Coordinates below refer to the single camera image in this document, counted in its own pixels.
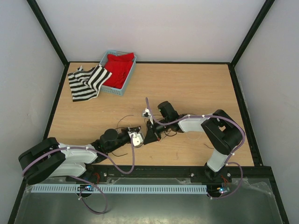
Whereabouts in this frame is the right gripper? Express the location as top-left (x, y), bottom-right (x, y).
top-left (143, 117), bottom-right (170, 144)

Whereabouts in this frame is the black wire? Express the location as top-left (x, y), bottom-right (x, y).
top-left (111, 130), bottom-right (215, 157)

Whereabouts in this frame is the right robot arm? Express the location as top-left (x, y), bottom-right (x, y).
top-left (142, 101), bottom-right (245, 182)

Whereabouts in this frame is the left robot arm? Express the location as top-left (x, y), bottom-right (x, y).
top-left (18, 126), bottom-right (144, 185)

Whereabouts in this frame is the light blue plastic basket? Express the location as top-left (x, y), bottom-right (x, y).
top-left (100, 50), bottom-right (137, 96)

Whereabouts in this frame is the red cloth in basket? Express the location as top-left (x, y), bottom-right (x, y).
top-left (103, 53), bottom-right (135, 89)

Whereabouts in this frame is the black white striped cloth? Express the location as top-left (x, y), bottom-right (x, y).
top-left (67, 64), bottom-right (112, 102)

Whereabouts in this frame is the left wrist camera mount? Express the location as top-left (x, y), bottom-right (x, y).
top-left (128, 132), bottom-right (144, 147)

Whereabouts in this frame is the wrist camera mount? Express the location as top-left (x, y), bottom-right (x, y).
top-left (128, 132), bottom-right (144, 147)
top-left (142, 108), bottom-right (151, 119)

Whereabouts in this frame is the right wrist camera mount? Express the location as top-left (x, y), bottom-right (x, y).
top-left (142, 108), bottom-right (151, 119)

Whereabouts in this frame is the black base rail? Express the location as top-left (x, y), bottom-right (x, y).
top-left (25, 164), bottom-right (274, 185)

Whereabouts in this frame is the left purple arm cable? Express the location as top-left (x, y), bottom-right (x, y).
top-left (22, 135), bottom-right (135, 178)

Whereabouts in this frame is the light blue cable duct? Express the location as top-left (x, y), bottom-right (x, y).
top-left (31, 184), bottom-right (207, 194)

